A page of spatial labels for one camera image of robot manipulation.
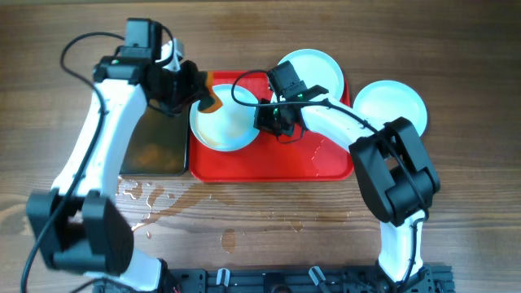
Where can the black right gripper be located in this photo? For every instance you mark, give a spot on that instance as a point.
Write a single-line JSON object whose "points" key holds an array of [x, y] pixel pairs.
{"points": [[261, 122]]}

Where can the black water-filled tray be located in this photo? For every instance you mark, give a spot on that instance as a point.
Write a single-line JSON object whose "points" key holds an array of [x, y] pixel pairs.
{"points": [[158, 145]]}

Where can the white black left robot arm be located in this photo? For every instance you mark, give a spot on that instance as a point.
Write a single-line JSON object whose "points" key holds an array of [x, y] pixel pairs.
{"points": [[77, 226]]}

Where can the red plastic tray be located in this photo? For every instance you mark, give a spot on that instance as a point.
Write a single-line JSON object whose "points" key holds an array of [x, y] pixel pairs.
{"points": [[310, 157]]}

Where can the orange green sponge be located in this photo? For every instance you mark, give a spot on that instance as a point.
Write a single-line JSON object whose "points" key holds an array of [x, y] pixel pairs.
{"points": [[209, 101]]}

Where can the light blue plate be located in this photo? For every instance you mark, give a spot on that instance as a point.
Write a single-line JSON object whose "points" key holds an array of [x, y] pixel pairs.
{"points": [[387, 100], [230, 128], [315, 67]]}

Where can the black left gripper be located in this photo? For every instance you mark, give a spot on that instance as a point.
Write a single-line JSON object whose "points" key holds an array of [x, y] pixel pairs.
{"points": [[194, 89]]}

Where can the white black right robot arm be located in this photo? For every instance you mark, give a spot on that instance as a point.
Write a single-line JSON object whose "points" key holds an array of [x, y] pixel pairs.
{"points": [[395, 175]]}

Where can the light blue plate front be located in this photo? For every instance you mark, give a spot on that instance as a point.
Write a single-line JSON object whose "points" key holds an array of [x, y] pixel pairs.
{"points": [[387, 100]]}

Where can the light blue plate back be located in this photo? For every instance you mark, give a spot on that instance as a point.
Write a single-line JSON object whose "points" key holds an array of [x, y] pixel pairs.
{"points": [[315, 67]]}

